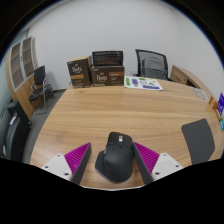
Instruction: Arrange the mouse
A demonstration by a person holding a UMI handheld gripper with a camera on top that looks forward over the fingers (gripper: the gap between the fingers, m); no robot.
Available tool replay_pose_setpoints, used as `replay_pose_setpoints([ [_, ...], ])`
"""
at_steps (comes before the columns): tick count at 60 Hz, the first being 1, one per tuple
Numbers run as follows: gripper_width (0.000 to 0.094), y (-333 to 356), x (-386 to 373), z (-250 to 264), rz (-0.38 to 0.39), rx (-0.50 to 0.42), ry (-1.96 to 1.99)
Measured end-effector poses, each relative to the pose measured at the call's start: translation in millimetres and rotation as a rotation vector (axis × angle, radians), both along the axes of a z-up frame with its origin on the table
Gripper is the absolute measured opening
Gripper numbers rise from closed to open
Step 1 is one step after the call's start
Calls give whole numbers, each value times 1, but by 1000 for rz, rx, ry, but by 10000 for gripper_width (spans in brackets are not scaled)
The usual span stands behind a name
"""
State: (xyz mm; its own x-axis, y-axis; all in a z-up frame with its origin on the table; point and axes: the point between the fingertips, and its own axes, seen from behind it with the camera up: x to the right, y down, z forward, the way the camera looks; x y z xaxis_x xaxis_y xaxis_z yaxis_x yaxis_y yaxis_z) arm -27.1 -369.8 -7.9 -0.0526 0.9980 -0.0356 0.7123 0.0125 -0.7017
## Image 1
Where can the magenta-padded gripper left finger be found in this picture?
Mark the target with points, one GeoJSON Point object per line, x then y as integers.
{"type": "Point", "coordinates": [77, 156]}

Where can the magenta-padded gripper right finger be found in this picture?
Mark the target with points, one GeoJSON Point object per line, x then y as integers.
{"type": "Point", "coordinates": [148, 158]}

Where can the black computer mouse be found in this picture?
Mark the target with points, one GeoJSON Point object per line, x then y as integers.
{"type": "Point", "coordinates": [116, 158]}

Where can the dark grey mouse pad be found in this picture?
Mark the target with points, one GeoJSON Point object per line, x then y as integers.
{"type": "Point", "coordinates": [198, 141]}

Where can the black leather office chair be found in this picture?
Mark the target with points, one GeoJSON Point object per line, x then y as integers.
{"type": "Point", "coordinates": [13, 133]}

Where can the printed paper sheet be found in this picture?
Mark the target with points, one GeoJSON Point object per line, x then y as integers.
{"type": "Point", "coordinates": [142, 83]}

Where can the small teal box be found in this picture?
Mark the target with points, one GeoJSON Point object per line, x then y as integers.
{"type": "Point", "coordinates": [221, 124]}

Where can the round grey paper disc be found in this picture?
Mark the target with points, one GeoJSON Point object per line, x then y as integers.
{"type": "Point", "coordinates": [200, 93]}

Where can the tall brown cardboard box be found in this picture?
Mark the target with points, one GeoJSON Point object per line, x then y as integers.
{"type": "Point", "coordinates": [79, 73]}

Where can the wide brown cardboard box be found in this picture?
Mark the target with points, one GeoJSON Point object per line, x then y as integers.
{"type": "Point", "coordinates": [107, 76]}

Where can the small orange box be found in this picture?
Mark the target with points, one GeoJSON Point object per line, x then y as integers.
{"type": "Point", "coordinates": [213, 102]}

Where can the black visitor chair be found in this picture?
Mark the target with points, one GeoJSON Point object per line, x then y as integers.
{"type": "Point", "coordinates": [39, 75]}

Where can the wooden side desk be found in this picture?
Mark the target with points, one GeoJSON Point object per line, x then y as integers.
{"type": "Point", "coordinates": [186, 76]}

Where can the purple sign card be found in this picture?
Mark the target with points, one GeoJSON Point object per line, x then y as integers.
{"type": "Point", "coordinates": [220, 104]}

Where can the black mesh office chair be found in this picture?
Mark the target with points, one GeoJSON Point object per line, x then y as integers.
{"type": "Point", "coordinates": [152, 65]}

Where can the black printed cardboard box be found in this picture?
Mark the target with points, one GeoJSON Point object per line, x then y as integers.
{"type": "Point", "coordinates": [107, 58]}

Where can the wooden shelf unit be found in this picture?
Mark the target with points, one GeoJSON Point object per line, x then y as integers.
{"type": "Point", "coordinates": [17, 66]}

